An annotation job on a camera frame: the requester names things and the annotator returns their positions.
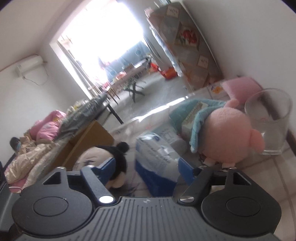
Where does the pink pig plush toy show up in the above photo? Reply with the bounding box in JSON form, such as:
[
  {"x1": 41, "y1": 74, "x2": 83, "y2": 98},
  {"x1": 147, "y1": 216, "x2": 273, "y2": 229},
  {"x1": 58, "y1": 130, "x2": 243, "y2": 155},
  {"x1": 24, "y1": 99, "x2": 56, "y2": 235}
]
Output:
[{"x1": 198, "y1": 99, "x2": 265, "y2": 168}]

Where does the folding table with black legs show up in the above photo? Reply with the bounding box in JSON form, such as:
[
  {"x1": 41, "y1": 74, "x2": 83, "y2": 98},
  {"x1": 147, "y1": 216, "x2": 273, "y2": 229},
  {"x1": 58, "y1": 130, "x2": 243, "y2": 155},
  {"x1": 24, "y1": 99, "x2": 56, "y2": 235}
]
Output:
[{"x1": 106, "y1": 58, "x2": 150, "y2": 104}]

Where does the small green white box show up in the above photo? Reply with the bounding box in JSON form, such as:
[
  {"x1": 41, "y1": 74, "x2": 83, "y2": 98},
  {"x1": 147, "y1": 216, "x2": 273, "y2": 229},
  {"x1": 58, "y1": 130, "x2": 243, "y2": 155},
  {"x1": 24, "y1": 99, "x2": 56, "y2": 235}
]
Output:
[{"x1": 182, "y1": 101, "x2": 208, "y2": 141}]

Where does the blue tissue pack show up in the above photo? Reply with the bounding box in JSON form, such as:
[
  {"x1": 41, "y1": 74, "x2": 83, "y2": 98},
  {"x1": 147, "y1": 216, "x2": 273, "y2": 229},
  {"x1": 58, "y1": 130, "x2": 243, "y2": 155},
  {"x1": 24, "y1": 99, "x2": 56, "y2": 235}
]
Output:
[{"x1": 135, "y1": 131, "x2": 188, "y2": 197}]

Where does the black-haired doll plush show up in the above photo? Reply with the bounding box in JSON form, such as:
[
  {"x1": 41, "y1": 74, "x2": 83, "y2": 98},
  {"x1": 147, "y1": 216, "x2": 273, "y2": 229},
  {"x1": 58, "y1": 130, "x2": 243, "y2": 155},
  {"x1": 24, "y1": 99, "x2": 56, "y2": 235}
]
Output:
[{"x1": 72, "y1": 142, "x2": 130, "y2": 189}]

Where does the light blue knitted cloth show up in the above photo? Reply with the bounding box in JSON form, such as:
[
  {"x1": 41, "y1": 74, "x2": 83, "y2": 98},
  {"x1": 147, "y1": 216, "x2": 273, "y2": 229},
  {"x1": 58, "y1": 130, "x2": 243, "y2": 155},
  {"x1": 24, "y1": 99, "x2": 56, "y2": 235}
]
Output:
[{"x1": 169, "y1": 98, "x2": 226, "y2": 153}]

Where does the pink sponge pad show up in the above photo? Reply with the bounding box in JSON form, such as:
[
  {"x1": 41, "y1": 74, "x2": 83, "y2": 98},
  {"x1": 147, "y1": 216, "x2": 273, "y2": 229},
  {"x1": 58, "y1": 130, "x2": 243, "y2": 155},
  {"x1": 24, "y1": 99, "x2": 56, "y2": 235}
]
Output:
[{"x1": 221, "y1": 77, "x2": 262, "y2": 105}]

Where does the white wall air conditioner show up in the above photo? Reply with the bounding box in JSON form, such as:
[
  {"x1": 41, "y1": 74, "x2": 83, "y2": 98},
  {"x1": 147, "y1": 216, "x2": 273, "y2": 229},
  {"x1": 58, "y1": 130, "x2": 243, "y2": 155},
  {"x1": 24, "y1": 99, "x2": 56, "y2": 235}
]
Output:
[{"x1": 16, "y1": 55, "x2": 44, "y2": 77}]

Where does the clear drinking glass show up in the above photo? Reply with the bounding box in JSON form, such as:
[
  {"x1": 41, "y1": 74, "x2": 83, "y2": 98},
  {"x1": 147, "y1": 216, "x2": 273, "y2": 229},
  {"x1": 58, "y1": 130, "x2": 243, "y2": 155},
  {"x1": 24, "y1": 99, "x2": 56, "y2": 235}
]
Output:
[{"x1": 244, "y1": 88, "x2": 293, "y2": 155}]

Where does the pile of pink clothes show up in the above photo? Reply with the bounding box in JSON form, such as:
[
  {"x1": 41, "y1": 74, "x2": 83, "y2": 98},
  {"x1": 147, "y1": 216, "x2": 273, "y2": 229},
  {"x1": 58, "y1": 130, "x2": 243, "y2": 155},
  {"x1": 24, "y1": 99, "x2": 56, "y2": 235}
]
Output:
[{"x1": 4, "y1": 110, "x2": 66, "y2": 193}]

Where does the grey blanket pile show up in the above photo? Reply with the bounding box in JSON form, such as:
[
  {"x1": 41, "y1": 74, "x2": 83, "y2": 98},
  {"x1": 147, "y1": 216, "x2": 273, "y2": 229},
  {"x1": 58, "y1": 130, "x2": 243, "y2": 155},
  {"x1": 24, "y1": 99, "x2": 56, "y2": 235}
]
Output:
[{"x1": 55, "y1": 94, "x2": 107, "y2": 141}]

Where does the checkered floral table cloth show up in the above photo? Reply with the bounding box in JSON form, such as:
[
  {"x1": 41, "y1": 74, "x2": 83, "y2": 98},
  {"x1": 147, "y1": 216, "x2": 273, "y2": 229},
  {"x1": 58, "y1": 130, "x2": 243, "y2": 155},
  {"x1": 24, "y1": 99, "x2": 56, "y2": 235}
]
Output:
[{"x1": 108, "y1": 79, "x2": 296, "y2": 241}]

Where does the brown cardboard box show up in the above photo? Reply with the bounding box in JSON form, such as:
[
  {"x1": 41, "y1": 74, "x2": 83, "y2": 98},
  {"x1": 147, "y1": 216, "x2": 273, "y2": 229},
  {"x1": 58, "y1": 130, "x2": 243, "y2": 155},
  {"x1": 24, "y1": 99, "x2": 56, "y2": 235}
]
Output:
[{"x1": 50, "y1": 120, "x2": 114, "y2": 171}]

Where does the patterned folded mattress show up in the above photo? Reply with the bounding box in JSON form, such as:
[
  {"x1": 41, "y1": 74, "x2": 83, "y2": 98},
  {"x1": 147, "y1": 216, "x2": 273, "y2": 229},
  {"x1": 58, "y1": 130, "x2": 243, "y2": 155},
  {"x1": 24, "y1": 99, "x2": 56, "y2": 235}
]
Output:
[{"x1": 147, "y1": 2, "x2": 223, "y2": 91}]

